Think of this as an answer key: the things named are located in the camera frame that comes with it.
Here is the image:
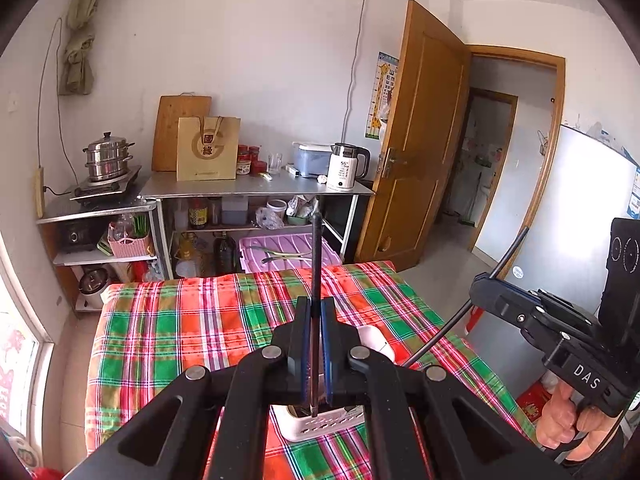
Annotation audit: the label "blue plastic container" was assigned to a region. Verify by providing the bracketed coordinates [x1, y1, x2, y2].
[292, 141, 334, 179]

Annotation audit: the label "plaid tablecloth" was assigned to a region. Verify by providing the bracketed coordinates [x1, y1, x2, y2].
[84, 260, 541, 480]

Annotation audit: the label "black induction stove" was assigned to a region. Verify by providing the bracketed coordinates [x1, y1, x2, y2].
[69, 165, 144, 207]

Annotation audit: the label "lilac plastic crate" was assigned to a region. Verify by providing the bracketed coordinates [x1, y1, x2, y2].
[238, 233, 344, 275]

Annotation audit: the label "dark soy sauce bottle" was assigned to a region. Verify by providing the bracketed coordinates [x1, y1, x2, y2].
[188, 198, 209, 230]

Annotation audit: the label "white electric kettle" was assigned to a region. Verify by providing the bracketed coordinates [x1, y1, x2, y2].
[325, 142, 371, 193]

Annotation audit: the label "pink woven basket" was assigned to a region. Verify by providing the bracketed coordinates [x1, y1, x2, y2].
[107, 232, 154, 260]

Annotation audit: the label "stainless steel steamer pot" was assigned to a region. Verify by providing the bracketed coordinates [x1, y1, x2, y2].
[82, 132, 136, 182]

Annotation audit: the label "person's right hand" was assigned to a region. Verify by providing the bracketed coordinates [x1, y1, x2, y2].
[539, 380, 627, 452]

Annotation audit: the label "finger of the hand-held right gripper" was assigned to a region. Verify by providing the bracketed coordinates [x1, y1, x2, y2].
[537, 288, 599, 332]
[470, 272, 547, 334]

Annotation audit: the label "hanging olive cloth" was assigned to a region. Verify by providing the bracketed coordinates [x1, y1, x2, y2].
[57, 0, 114, 97]

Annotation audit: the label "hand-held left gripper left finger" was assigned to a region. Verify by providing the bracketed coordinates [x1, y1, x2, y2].
[62, 296, 312, 480]

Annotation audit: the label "dark oil bottle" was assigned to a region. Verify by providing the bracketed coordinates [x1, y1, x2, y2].
[213, 232, 239, 277]

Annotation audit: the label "silver rice cooker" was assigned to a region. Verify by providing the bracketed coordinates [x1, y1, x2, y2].
[78, 267, 111, 309]

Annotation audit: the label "white wall pipe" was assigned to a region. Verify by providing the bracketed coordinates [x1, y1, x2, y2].
[344, 0, 369, 144]

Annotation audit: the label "wooden door frame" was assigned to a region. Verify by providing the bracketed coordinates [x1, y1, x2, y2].
[467, 45, 567, 282]

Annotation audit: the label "clear plastic bag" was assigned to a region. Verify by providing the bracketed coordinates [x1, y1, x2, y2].
[255, 207, 286, 231]

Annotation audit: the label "wooden door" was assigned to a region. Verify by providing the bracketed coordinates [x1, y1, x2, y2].
[355, 0, 472, 272]

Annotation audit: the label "wooden cutting board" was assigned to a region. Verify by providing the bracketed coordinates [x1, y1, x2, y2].
[151, 94, 213, 172]

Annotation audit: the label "giraffe height chart poster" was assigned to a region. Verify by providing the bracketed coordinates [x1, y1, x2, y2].
[363, 51, 400, 141]

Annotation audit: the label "red lidded jars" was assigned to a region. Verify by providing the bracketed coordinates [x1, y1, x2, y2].
[236, 145, 267, 176]

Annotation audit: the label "silver refrigerator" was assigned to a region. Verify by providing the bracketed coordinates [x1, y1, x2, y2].
[475, 124, 640, 361]

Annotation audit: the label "black kitchen appliance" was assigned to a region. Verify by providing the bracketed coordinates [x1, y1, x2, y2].
[57, 222, 104, 254]

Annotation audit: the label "tan paper gift bag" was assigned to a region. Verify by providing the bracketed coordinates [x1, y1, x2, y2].
[176, 116, 241, 182]

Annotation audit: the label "steel kitchen table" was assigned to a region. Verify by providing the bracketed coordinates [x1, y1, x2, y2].
[136, 167, 376, 281]

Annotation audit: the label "thin black chopstick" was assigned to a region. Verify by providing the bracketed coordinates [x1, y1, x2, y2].
[402, 227, 531, 369]
[307, 212, 324, 419]

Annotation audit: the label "pink plastic utensil basket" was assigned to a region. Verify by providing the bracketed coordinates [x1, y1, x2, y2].
[270, 324, 397, 442]

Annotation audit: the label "black wall cable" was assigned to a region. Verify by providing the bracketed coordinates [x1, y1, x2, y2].
[37, 17, 76, 197]

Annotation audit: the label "red plastic bag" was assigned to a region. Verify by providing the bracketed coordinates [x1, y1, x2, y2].
[516, 379, 554, 429]

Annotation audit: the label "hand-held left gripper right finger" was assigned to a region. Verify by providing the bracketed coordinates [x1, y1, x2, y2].
[321, 297, 571, 480]

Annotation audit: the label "window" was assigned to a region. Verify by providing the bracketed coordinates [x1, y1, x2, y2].
[0, 240, 57, 466]

